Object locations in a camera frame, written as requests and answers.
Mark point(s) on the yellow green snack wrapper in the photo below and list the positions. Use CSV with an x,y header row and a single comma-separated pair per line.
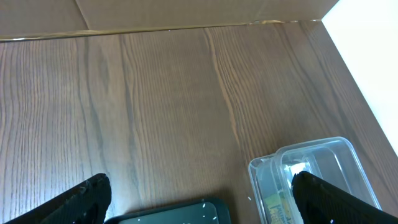
x,y
277,209

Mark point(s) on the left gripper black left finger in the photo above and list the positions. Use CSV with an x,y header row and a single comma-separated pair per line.
x,y
84,203

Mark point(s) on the clear plastic bin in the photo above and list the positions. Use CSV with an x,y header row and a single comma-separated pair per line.
x,y
331,159

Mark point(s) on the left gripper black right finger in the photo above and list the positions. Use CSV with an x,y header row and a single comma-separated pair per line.
x,y
320,202

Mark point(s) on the black tray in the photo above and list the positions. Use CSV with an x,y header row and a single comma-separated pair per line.
x,y
206,211

